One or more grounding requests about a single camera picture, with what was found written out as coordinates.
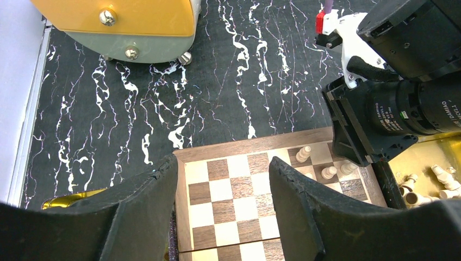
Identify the gold tin with light pieces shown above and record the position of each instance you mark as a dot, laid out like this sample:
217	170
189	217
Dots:
440	149

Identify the wooden chessboard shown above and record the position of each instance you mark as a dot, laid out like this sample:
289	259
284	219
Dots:
224	207

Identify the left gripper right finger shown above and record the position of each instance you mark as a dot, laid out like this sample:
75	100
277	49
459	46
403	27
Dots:
316	222

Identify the pile of light pieces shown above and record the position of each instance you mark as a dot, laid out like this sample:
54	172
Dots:
433	184

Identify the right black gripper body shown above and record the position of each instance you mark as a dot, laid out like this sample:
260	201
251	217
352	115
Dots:
376	121

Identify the round cream drawer box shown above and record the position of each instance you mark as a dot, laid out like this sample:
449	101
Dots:
152	31

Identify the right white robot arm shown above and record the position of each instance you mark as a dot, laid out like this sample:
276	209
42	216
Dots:
400	76

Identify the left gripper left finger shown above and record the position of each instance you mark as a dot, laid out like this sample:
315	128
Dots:
129	221

